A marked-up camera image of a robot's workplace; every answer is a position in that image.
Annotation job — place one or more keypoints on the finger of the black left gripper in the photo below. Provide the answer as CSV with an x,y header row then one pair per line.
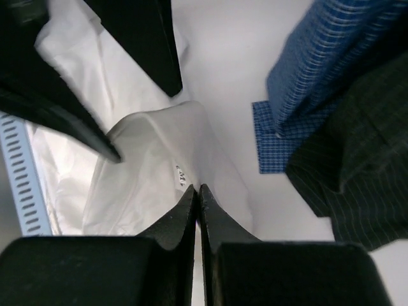
x,y
33,90
144,29

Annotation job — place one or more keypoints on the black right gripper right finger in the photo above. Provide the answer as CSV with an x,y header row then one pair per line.
x,y
240,269

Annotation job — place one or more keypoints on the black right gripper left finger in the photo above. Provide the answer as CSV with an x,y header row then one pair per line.
x,y
154,267

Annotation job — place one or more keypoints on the white shirt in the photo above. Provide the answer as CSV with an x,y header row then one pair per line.
x,y
167,145

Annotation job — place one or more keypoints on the dark striped shirt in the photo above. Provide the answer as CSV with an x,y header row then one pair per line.
x,y
353,170

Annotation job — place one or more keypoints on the blue checkered shirt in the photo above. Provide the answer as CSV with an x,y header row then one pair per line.
x,y
333,43

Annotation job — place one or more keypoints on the white slotted cable duct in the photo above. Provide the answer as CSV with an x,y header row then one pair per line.
x,y
23,177

